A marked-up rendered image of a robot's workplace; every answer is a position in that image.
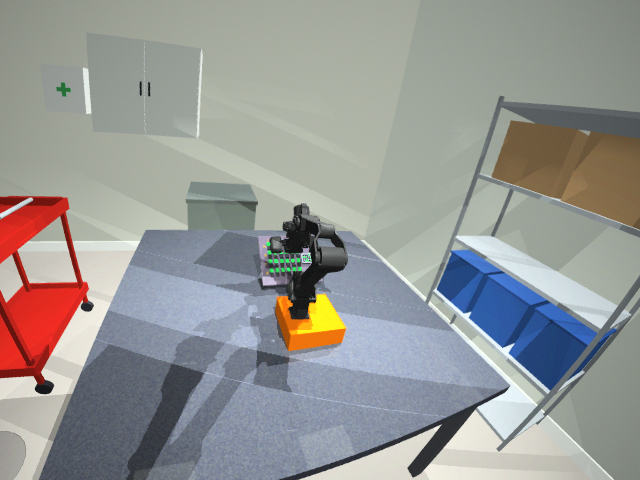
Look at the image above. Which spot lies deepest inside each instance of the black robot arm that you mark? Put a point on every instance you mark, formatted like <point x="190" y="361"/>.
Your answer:
<point x="302" y="287"/>

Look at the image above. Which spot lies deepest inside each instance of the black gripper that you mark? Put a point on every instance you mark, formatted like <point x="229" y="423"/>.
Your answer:
<point x="290" y="245"/>

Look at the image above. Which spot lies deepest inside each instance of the pale lilac switch panel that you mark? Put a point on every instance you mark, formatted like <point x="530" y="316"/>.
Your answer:
<point x="278" y="269"/>

